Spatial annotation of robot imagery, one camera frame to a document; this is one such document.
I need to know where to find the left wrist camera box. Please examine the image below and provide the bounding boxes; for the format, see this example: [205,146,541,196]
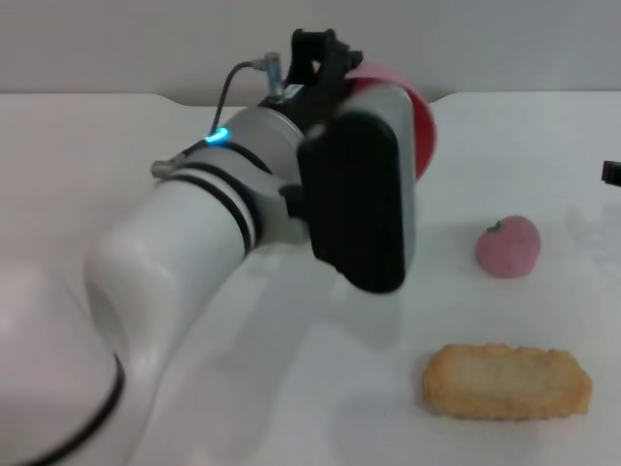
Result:
[284,85,419,296]

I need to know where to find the pink plastic bowl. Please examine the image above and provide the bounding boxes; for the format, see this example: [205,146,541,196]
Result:
[344,59,439,186]

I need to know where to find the golden fried bread toy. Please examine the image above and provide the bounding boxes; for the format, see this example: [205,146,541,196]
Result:
[421,342,594,422]

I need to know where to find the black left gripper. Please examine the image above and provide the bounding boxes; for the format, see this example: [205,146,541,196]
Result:
[285,27,365,142]

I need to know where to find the pink toy peach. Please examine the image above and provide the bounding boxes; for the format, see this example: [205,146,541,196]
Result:
[474,215,542,280]

